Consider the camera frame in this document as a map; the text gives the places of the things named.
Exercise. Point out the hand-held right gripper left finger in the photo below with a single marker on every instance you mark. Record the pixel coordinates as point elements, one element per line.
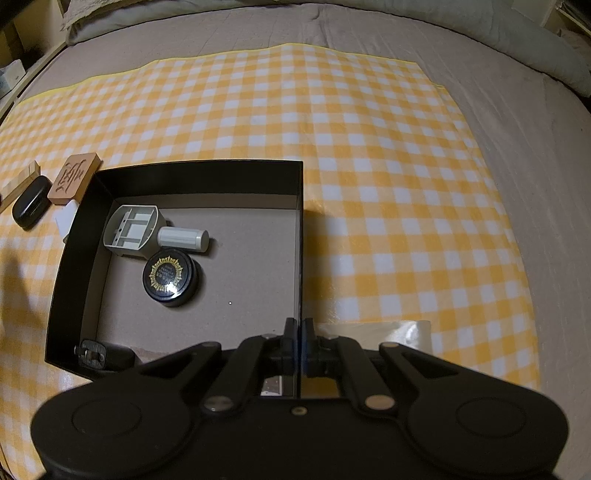
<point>290,342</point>

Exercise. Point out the white charger cube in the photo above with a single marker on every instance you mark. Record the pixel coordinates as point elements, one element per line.
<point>66,221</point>

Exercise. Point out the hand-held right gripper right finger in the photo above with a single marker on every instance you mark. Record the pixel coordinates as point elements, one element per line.
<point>309,346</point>

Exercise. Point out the yellow checked mat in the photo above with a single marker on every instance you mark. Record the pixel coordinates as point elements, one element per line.
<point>369,161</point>

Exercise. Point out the black oval case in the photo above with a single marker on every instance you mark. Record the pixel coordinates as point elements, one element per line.
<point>31,203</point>

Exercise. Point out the black charger plug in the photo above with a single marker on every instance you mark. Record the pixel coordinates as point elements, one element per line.
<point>99,355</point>

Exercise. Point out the black round tin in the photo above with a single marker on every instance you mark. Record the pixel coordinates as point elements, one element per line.
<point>171,279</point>

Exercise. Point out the black cardboard box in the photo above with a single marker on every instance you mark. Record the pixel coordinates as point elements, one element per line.
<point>184,258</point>

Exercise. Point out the light grey plastic holder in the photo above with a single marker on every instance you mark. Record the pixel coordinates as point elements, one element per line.
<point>138,228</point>

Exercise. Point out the carved wooden tile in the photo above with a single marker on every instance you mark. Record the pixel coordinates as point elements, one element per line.
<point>74,179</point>

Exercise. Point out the pale wooden block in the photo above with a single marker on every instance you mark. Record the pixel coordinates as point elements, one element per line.
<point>18,184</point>

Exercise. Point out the beige quilted pillow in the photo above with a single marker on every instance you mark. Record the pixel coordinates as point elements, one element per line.
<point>87,16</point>

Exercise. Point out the wooden bedside shelf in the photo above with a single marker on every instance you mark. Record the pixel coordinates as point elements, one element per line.
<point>23,60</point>

